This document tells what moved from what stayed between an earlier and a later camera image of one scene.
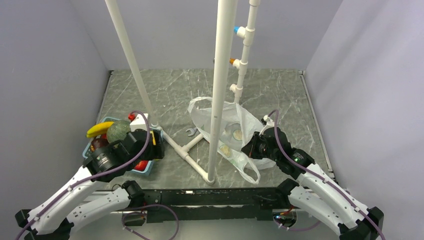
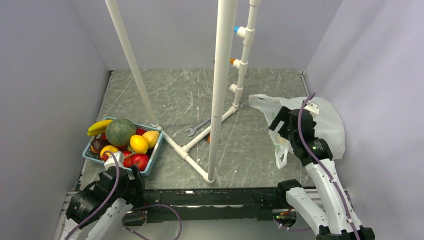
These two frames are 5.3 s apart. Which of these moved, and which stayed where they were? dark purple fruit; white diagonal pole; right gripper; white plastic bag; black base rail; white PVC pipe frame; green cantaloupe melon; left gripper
Moved: white plastic bag; right gripper; left gripper
Stayed: white diagonal pole; black base rail; white PVC pipe frame; green cantaloupe melon; dark purple fruit
